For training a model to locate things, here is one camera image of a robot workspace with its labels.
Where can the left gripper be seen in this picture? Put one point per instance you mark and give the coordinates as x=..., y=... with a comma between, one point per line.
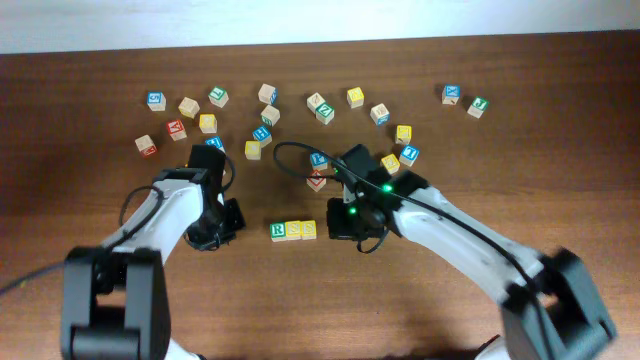
x=202, y=242

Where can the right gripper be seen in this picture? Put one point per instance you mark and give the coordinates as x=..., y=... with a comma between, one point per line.
x=336, y=227

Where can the green R block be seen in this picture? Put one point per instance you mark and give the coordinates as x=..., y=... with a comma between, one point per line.
x=278, y=232

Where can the yellow S block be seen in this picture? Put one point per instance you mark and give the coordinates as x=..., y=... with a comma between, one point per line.
x=308, y=230
x=293, y=230

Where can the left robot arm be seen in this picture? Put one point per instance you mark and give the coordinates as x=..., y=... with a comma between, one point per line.
x=115, y=300

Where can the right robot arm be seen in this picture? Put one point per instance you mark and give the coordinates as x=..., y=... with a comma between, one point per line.
x=549, y=305

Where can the yellow E block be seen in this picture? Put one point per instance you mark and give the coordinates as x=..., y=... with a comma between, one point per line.
x=390, y=163

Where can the red V block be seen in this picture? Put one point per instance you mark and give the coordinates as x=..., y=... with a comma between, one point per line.
x=316, y=181

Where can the blue I block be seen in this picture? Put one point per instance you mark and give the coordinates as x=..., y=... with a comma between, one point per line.
x=408, y=155

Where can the blue P block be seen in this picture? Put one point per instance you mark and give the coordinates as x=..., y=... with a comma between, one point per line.
x=318, y=161

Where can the yellow block right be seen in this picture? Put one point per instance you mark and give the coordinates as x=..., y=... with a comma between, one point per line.
x=403, y=134

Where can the blue H block left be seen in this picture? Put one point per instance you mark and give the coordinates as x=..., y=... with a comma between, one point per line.
x=216, y=142

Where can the blue h block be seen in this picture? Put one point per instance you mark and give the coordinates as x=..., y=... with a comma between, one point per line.
x=262, y=135
x=216, y=142

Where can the wooden block blue D front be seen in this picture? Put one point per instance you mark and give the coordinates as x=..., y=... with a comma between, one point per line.
x=379, y=114

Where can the blue H block centre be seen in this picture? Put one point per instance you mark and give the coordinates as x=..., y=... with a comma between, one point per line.
x=262, y=135

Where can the yellow block upper left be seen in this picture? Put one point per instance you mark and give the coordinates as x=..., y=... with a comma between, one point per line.
x=208, y=123

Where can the green Z block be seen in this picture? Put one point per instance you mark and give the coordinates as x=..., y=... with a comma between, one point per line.
x=325, y=113

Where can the yellow block top centre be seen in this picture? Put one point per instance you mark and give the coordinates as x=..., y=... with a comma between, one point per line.
x=355, y=97

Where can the red A block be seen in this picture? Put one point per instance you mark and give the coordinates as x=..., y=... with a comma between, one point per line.
x=176, y=130

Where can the wooden block red side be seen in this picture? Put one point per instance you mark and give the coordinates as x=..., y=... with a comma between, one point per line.
x=145, y=145

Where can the plain wooden block centre top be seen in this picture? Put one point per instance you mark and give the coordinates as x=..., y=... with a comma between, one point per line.
x=314, y=101

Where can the wooden block green side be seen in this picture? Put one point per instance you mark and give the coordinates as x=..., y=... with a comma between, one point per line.
x=270, y=115

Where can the plain wooden block yellow side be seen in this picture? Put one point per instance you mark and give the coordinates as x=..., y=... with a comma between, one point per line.
x=189, y=107

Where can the green L block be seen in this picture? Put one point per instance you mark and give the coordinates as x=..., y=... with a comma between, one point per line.
x=218, y=96

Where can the blue X block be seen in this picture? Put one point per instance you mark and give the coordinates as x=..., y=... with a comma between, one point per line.
x=451, y=94

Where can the wooden block blue D side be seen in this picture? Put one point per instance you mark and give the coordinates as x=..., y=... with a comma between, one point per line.
x=267, y=94

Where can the blue top block far left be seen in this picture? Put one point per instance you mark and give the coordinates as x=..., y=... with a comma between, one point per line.
x=156, y=101

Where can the green J block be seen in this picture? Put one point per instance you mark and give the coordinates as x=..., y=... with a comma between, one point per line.
x=477, y=107

